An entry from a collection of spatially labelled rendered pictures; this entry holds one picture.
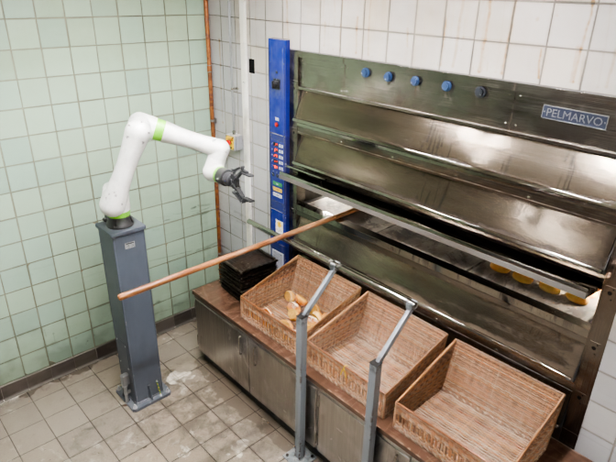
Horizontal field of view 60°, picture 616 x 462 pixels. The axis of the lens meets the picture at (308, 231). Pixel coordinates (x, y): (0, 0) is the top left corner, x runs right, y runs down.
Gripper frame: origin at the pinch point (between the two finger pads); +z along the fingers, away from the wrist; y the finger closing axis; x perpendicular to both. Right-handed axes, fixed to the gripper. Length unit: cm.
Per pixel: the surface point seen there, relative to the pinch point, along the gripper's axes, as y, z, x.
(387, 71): -58, 38, -55
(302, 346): 71, 45, 4
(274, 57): -56, -44, -52
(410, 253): 31, 62, -55
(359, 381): 79, 76, -6
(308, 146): -8, -18, -56
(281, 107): -28, -37, -52
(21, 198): 21, -117, 78
